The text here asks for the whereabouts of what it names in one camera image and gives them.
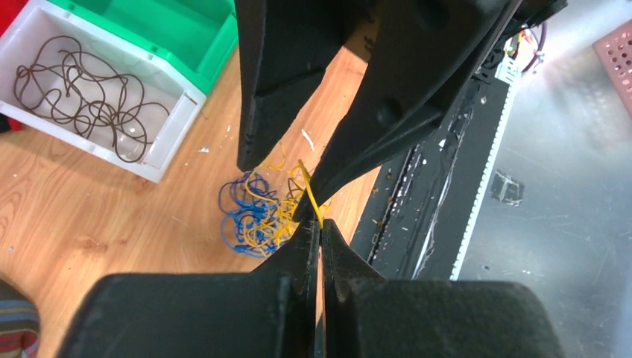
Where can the pink perforated basket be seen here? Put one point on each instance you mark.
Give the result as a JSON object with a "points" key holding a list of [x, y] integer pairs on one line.
{"points": [[614, 52]]}

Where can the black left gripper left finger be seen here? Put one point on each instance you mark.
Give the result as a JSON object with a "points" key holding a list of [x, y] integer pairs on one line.
{"points": [[268, 312]]}

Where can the red plastic bin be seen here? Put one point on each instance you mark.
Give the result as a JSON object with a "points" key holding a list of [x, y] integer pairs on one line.
{"points": [[10, 9]]}

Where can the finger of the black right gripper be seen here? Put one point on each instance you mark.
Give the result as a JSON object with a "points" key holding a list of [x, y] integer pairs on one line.
{"points": [[424, 52], [285, 47]]}

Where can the plaid cloth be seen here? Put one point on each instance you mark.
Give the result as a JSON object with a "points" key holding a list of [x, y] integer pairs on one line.
{"points": [[20, 324]]}

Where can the green plastic bin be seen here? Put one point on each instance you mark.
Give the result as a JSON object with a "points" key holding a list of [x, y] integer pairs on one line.
{"points": [[197, 37]]}

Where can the white plastic bin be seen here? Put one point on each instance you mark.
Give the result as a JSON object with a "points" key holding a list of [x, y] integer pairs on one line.
{"points": [[72, 80]]}

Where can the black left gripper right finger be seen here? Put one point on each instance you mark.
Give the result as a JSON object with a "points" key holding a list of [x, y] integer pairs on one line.
{"points": [[368, 315]]}

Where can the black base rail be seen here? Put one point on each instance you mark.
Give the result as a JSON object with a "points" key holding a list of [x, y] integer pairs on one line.
{"points": [[418, 223]]}

